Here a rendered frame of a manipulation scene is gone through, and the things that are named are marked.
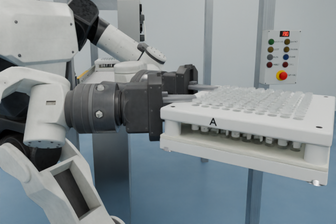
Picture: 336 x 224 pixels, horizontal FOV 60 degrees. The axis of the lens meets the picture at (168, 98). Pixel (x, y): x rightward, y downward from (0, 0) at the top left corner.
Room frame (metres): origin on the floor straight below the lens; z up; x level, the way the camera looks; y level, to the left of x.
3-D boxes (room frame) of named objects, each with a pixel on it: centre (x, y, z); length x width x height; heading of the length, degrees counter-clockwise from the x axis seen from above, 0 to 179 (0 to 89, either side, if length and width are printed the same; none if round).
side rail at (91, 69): (2.08, 0.53, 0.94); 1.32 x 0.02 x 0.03; 7
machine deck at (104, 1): (1.73, 0.36, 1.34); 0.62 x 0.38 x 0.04; 7
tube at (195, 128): (0.47, -0.05, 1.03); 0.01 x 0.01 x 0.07
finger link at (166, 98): (0.50, -0.02, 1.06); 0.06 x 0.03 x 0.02; 92
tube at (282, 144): (0.40, -0.17, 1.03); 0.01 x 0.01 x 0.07
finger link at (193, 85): (0.61, -0.08, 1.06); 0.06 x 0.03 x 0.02; 52
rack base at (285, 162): (0.50, -0.15, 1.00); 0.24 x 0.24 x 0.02; 60
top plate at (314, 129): (0.50, -0.15, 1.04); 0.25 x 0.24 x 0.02; 150
